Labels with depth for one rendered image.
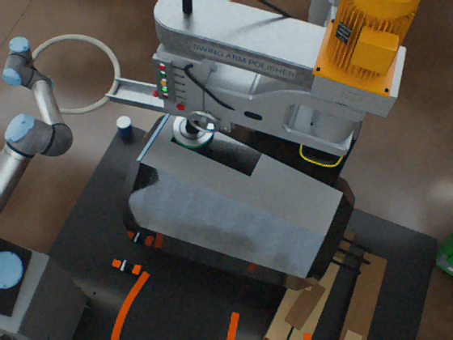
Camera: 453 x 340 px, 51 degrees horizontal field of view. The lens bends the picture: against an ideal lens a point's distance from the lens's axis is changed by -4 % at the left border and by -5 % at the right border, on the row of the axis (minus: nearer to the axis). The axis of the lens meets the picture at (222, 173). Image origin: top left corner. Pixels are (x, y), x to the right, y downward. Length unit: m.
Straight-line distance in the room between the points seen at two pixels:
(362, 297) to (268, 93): 1.65
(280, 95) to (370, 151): 1.87
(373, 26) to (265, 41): 0.45
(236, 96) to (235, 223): 0.71
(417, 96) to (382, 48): 2.62
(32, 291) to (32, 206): 1.23
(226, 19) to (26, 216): 2.18
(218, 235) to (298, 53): 1.11
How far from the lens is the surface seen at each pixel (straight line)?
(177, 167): 2.55
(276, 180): 2.53
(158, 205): 2.61
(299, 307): 3.00
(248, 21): 1.93
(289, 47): 1.86
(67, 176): 3.62
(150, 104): 2.48
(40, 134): 1.88
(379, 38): 1.60
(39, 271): 2.49
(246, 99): 2.09
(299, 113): 2.24
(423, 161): 3.88
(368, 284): 3.27
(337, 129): 2.09
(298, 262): 2.53
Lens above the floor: 3.12
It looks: 63 degrees down
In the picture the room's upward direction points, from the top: 3 degrees clockwise
